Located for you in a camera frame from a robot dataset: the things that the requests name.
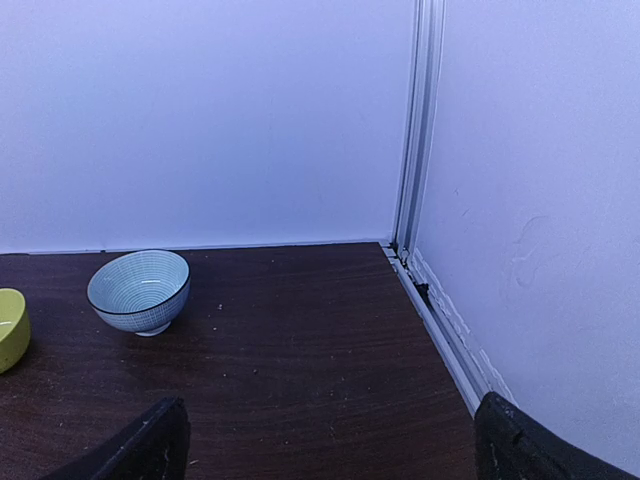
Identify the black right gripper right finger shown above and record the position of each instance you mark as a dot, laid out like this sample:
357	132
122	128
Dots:
509	444

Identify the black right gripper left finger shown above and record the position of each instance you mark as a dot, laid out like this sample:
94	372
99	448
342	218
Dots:
155	445

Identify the light blue patterned bowl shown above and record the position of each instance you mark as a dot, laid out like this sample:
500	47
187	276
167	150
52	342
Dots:
141	292

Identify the lime green bowl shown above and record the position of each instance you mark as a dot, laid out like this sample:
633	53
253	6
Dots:
15	328

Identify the right aluminium table rail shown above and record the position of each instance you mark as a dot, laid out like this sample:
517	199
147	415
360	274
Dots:
469	365

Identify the right rear aluminium frame post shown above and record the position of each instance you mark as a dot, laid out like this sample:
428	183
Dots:
425	66

